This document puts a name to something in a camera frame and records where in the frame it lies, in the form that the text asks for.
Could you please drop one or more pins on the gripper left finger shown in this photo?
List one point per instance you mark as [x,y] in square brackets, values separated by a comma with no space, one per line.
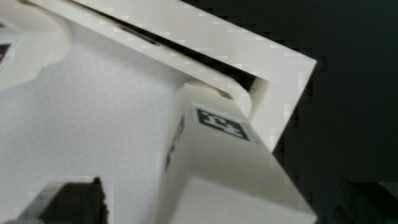
[69,204]

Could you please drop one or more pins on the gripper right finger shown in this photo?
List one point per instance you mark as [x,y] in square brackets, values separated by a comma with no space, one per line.
[369,203]

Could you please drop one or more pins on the white front fence bar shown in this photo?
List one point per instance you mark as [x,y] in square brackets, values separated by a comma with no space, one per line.
[211,35]

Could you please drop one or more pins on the white desk top tray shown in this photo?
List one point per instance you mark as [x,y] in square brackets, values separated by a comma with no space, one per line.
[83,125]

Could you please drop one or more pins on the white right fence block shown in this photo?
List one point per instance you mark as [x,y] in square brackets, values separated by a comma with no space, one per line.
[276,92]

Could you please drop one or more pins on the white desk leg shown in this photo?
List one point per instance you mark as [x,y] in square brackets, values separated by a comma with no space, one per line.
[35,41]
[225,185]

